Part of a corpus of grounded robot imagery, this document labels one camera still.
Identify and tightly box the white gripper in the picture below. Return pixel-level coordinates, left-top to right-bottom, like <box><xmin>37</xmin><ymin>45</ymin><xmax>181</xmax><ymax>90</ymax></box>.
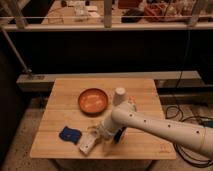
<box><xmin>88</xmin><ymin>125</ymin><xmax>105</xmax><ymax>142</ymax></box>

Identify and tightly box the white plastic bottle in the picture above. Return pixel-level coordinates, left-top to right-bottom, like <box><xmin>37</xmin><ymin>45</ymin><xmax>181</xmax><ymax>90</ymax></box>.
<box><xmin>79</xmin><ymin>133</ymin><xmax>99</xmax><ymax>155</ymax></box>

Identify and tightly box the black striped box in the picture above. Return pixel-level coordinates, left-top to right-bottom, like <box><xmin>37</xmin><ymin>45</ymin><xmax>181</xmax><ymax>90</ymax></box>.
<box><xmin>113</xmin><ymin>127</ymin><xmax>127</xmax><ymax>143</ymax></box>

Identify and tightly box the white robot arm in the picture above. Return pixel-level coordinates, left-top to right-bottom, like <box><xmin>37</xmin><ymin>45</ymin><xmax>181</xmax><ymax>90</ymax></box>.
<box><xmin>95</xmin><ymin>102</ymin><xmax>213</xmax><ymax>159</ymax></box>

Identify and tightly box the orange ceramic bowl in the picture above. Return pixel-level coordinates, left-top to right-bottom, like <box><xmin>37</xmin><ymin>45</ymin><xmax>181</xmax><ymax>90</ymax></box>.
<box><xmin>78</xmin><ymin>88</ymin><xmax>108</xmax><ymax>116</ymax></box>

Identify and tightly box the blue sponge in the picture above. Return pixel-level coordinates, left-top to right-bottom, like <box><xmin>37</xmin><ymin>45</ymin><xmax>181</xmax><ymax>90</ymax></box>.
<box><xmin>59</xmin><ymin>126</ymin><xmax>82</xmax><ymax>144</ymax></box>

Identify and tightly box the wooden table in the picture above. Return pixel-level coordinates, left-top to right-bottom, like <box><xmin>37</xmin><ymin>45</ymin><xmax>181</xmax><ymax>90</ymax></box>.
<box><xmin>30</xmin><ymin>78</ymin><xmax>176</xmax><ymax>160</ymax></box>

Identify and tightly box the orange carrot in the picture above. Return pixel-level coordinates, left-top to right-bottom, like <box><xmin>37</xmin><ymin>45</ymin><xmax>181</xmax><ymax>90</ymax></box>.
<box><xmin>130</xmin><ymin>96</ymin><xmax>136</xmax><ymax>104</ymax></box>

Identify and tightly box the grey ledge beam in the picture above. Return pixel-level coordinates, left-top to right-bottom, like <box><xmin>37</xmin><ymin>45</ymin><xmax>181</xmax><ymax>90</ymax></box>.
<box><xmin>16</xmin><ymin>71</ymin><xmax>204</xmax><ymax>92</ymax></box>

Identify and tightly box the black cable on floor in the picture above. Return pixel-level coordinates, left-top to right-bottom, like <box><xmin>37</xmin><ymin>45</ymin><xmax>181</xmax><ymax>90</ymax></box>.
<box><xmin>165</xmin><ymin>104</ymin><xmax>213</xmax><ymax>169</ymax></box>

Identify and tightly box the metal railing frame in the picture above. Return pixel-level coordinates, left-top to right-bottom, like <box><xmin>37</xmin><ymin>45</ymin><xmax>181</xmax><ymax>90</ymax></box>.
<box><xmin>0</xmin><ymin>0</ymin><xmax>213</xmax><ymax>78</ymax></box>

